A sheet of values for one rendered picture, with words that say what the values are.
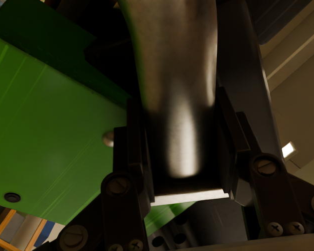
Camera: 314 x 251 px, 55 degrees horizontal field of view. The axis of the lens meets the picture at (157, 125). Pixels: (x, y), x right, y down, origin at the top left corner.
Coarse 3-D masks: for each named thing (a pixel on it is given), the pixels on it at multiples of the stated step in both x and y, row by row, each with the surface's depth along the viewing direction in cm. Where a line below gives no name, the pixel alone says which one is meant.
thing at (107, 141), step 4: (108, 132) 16; (112, 132) 16; (104, 136) 16; (108, 136) 16; (112, 136) 16; (104, 140) 16; (108, 140) 16; (112, 140) 16; (108, 144) 16; (112, 144) 16
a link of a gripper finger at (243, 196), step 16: (224, 96) 13; (224, 112) 12; (240, 112) 13; (224, 128) 12; (240, 128) 11; (224, 144) 12; (240, 144) 11; (256, 144) 12; (224, 160) 12; (240, 160) 11; (224, 176) 12; (240, 176) 11; (224, 192) 13; (240, 192) 11; (304, 192) 10; (304, 208) 10
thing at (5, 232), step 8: (8, 216) 536; (16, 216) 559; (24, 216) 588; (0, 224) 518; (8, 224) 537; (16, 224) 547; (40, 224) 566; (48, 224) 585; (0, 232) 514; (8, 232) 527; (16, 232) 536; (40, 232) 561; (48, 232) 573; (0, 240) 504; (8, 240) 517; (32, 240) 536; (40, 240) 570; (0, 248) 521; (8, 248) 504; (16, 248) 512
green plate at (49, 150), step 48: (0, 48) 13; (48, 48) 16; (0, 96) 14; (48, 96) 14; (96, 96) 15; (0, 144) 16; (48, 144) 16; (96, 144) 17; (0, 192) 19; (48, 192) 19; (96, 192) 19
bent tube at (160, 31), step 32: (128, 0) 9; (160, 0) 8; (192, 0) 9; (160, 32) 9; (192, 32) 9; (160, 64) 10; (192, 64) 10; (160, 96) 11; (192, 96) 11; (160, 128) 12; (192, 128) 12; (160, 160) 13; (192, 160) 13; (160, 192) 14; (192, 192) 13
